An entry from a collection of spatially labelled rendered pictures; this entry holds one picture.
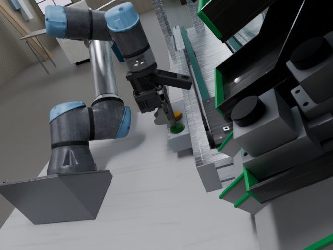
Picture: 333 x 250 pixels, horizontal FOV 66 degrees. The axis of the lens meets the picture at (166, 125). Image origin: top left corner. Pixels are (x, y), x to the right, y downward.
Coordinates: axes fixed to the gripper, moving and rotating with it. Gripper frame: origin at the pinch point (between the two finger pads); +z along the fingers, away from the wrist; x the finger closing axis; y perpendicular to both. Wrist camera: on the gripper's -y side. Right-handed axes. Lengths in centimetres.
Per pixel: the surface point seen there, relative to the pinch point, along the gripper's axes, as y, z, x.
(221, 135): -11.8, 1.4, 10.6
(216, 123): -11.6, 1.4, 4.8
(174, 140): 1.8, 3.6, 3.5
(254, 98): -15, -29, 45
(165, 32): -2, -6, -80
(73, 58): 243, 79, -514
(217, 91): -12.7, -22.4, 29.7
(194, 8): -21, -8, -104
